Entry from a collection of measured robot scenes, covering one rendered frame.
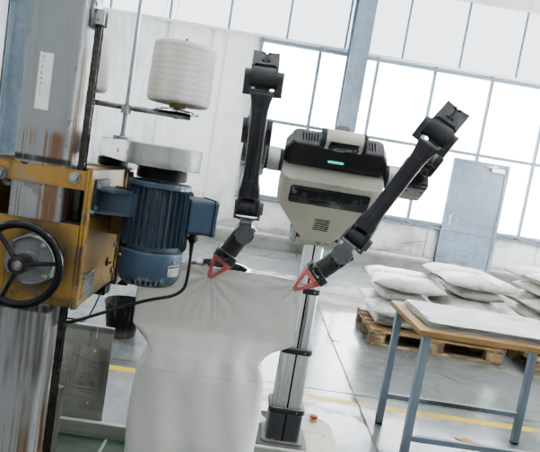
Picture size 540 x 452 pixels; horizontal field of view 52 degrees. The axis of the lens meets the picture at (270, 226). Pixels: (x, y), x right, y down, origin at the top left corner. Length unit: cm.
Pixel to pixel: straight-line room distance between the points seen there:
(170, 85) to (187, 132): 833
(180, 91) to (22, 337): 68
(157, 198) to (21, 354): 46
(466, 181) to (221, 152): 431
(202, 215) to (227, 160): 834
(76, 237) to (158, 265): 19
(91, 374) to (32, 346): 85
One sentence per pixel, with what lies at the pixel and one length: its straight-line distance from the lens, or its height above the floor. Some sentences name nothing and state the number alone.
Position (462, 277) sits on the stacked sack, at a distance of 518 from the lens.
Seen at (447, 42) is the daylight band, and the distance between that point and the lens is 1041.
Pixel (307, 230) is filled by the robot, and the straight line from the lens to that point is 217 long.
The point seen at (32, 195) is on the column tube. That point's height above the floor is 127.
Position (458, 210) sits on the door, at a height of 120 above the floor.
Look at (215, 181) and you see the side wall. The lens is 970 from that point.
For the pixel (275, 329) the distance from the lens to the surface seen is 173.
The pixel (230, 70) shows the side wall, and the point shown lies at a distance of 981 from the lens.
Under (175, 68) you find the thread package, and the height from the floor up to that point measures 161.
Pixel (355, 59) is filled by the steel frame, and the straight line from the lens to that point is 950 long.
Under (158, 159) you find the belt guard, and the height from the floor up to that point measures 139.
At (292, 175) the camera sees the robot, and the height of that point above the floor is 139.
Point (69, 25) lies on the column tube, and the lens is 131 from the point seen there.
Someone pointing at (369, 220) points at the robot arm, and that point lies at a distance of 165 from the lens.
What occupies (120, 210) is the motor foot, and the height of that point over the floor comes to 125.
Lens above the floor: 141
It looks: 6 degrees down
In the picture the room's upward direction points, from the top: 9 degrees clockwise
